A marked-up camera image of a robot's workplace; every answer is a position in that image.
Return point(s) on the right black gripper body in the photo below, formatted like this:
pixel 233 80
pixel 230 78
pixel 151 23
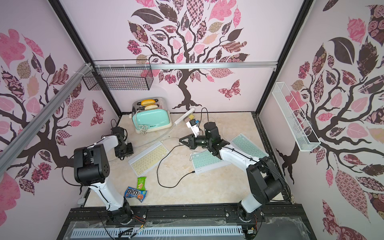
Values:
pixel 190 142

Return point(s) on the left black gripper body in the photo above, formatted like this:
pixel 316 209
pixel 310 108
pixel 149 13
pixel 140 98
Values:
pixel 123 149

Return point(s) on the yellow wireless keyboard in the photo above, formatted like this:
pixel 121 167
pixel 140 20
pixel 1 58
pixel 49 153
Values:
pixel 148 159

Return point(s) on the white power strip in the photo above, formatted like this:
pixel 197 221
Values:
pixel 184 116

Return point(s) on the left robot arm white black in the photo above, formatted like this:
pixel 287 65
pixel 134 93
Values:
pixel 92 169

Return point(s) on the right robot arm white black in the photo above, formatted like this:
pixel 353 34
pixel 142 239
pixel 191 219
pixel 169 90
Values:
pixel 264 181

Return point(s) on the green snack packet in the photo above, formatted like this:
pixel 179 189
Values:
pixel 141 183

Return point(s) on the blue m&m's candy bag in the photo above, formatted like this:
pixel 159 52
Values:
pixel 135 193

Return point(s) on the mint green toaster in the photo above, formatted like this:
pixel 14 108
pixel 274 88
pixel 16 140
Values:
pixel 151 118

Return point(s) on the yellow bread slice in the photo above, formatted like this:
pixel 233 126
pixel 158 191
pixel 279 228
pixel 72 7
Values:
pixel 148 102

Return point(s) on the green wireless keyboard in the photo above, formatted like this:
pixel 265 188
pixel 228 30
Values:
pixel 205 161

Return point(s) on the black wire basket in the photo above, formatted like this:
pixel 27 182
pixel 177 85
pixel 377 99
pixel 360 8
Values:
pixel 120 77

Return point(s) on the white vented cable duct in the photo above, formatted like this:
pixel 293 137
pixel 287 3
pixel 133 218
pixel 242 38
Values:
pixel 154 232

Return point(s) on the white wire shelf basket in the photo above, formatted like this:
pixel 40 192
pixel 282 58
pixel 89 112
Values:
pixel 290 104

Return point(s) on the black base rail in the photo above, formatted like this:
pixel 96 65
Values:
pixel 226 212

